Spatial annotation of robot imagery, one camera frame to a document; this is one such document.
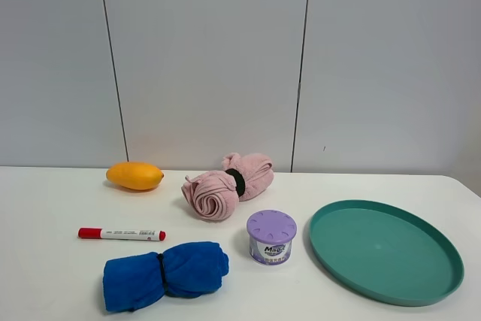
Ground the black band on blue towel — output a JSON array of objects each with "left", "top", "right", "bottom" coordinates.
[{"left": 157, "top": 253, "right": 168, "bottom": 294}]

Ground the purple lidded air freshener can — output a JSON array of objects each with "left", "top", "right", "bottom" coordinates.
[{"left": 247, "top": 210, "right": 297, "bottom": 265}]

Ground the yellow mango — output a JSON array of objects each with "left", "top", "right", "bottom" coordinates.
[{"left": 106, "top": 162, "right": 164, "bottom": 191}]

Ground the red white marker pen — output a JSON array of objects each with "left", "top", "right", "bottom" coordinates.
[{"left": 77, "top": 228, "right": 166, "bottom": 241}]

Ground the pink towel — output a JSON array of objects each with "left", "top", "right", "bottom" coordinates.
[{"left": 181, "top": 153, "right": 274, "bottom": 221}]

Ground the teal round plastic tray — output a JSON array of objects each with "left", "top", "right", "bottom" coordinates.
[{"left": 309, "top": 200, "right": 464, "bottom": 307}]

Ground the black band on pink towel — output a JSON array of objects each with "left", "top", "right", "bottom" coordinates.
[{"left": 225, "top": 168, "right": 246, "bottom": 198}]

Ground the blue rolled towel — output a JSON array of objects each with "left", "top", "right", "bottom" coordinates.
[{"left": 102, "top": 241, "right": 229, "bottom": 313}]

